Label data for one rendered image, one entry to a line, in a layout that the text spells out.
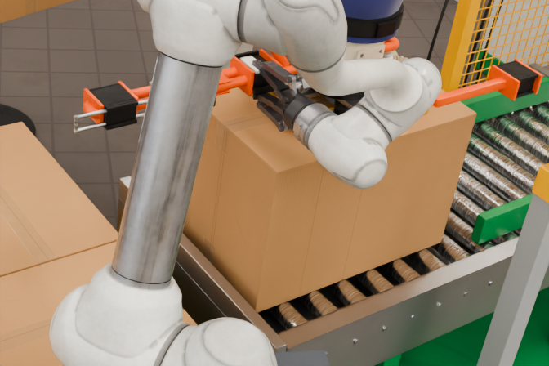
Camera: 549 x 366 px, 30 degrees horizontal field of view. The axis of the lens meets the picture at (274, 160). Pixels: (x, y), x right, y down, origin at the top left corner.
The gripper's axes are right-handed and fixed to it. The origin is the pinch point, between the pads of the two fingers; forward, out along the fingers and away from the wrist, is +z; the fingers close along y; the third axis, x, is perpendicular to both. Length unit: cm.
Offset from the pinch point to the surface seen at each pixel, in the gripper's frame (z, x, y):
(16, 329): 1, -54, 53
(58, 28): 223, 63, 110
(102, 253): 16, -25, 53
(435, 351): -13, 75, 108
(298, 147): -13.1, 5.2, 12.6
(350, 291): -23, 21, 53
